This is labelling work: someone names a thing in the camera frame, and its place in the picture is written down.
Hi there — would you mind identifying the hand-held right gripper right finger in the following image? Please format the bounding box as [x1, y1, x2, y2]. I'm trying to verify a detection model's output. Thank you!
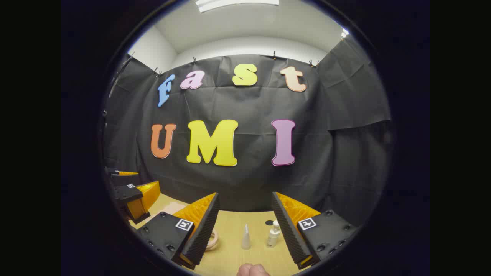
[272, 192, 359, 270]

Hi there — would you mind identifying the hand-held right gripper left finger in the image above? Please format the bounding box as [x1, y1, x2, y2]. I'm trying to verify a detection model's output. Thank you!
[136, 192, 221, 270]

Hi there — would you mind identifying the white pump bottle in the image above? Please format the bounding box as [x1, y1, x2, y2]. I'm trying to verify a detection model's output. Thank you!
[267, 220, 281, 248]

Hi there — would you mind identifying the black backdrop cloth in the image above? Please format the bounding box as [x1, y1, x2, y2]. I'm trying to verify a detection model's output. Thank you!
[103, 36, 392, 227]

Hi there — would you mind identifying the long ceiling light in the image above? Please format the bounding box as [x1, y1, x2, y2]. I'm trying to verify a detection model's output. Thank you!
[195, 0, 280, 13]

